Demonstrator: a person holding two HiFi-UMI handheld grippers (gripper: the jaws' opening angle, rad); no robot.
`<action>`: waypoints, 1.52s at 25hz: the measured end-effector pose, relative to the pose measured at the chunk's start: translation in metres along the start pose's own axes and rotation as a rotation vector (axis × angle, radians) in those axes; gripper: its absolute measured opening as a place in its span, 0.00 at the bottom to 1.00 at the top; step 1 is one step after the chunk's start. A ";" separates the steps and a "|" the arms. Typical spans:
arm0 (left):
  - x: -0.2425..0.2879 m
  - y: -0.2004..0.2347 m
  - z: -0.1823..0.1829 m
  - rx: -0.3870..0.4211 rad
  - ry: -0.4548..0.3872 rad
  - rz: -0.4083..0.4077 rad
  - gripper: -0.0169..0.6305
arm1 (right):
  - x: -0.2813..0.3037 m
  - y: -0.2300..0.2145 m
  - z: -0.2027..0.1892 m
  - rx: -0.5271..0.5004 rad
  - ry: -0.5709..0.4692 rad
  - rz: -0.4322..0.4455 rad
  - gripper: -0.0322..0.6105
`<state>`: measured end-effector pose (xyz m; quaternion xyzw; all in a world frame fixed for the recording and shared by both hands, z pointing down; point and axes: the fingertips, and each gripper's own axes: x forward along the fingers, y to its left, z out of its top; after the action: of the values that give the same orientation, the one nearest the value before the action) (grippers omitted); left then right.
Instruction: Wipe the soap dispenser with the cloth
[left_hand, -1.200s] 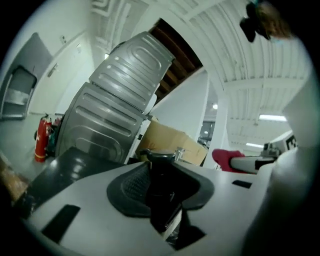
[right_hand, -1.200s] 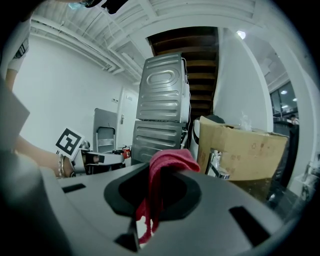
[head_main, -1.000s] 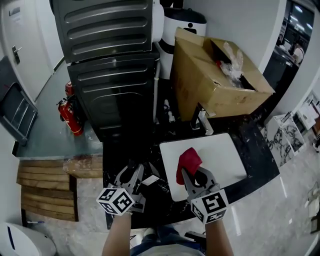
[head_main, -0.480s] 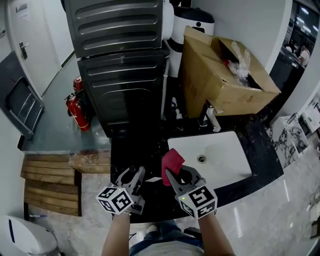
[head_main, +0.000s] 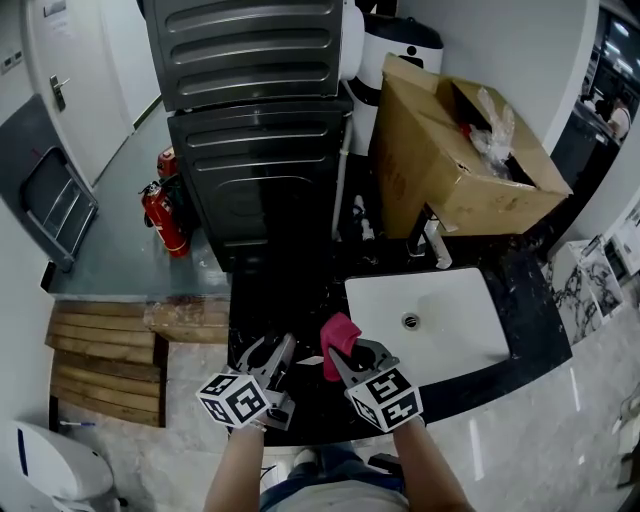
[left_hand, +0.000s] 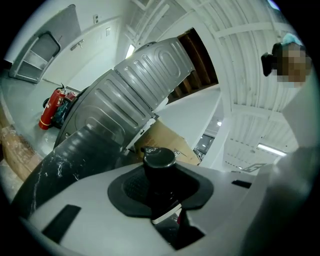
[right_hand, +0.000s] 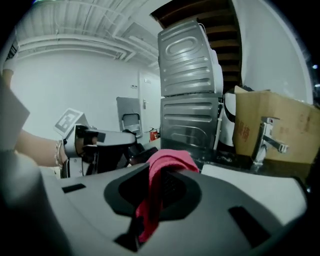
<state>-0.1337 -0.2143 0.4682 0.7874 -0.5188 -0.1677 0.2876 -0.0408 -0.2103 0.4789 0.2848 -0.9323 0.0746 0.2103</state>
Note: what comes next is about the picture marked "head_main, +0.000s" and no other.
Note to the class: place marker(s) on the tall red fire extinguisher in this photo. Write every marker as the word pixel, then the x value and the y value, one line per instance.
pixel 167 220

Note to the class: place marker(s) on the chrome faucet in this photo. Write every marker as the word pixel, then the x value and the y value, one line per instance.
pixel 435 245

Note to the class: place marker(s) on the person's white shirt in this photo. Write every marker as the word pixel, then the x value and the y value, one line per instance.
pixel 340 500

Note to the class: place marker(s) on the white toilet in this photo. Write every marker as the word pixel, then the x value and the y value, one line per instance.
pixel 50 470

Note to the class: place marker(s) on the person's right forearm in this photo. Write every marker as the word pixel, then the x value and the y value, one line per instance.
pixel 430 470

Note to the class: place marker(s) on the white drain pipe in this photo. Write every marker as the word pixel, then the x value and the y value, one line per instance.
pixel 342 175

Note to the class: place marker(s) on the pink cloth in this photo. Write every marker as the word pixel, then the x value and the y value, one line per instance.
pixel 337 335

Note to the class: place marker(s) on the black floor device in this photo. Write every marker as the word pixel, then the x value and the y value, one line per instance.
pixel 385 462

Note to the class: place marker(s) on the white pipe fitting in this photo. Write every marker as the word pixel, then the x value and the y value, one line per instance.
pixel 364 220

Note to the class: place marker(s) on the white table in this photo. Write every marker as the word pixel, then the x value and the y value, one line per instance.
pixel 625 240

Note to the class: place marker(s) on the dark door sign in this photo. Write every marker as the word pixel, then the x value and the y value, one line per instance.
pixel 55 7

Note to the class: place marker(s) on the person's white shoe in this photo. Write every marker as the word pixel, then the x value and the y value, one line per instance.
pixel 304 457

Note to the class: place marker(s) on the white wall switch panel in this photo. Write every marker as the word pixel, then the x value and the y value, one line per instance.
pixel 11 60

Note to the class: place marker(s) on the white sink basin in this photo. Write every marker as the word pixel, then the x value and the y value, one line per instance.
pixel 450 325

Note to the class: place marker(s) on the brown wooden steps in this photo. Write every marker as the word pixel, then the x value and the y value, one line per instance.
pixel 105 370

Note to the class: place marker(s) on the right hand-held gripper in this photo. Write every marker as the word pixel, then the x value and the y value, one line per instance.
pixel 385 400

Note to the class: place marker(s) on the brown cardboard box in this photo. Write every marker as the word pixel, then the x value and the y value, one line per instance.
pixel 425 165

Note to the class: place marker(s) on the black ribbed appliance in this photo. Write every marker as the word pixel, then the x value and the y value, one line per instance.
pixel 250 50
pixel 260 175

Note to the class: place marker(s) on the white marble pattern cabinet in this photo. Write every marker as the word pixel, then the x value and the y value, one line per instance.
pixel 580 295

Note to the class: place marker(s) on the person's left forearm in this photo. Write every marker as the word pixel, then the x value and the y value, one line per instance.
pixel 235 470

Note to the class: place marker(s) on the white door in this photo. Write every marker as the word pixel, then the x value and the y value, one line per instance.
pixel 90 75

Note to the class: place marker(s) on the white round water heater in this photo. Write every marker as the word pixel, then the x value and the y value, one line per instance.
pixel 400 45

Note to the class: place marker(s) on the person's blue jeans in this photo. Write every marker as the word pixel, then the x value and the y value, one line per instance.
pixel 340 465

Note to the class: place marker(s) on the blue pen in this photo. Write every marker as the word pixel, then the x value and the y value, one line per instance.
pixel 77 424

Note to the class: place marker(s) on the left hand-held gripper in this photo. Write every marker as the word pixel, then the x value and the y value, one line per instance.
pixel 235 400

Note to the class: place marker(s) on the grey folded step ladder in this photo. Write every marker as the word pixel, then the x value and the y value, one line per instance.
pixel 45 195

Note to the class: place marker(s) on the clear plastic wrap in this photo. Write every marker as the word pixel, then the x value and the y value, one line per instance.
pixel 492 135

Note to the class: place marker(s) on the small red fire extinguisher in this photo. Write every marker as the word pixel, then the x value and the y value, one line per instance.
pixel 167 162

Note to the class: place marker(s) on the black marble vanity cabinet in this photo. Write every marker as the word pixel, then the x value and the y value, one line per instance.
pixel 520 310

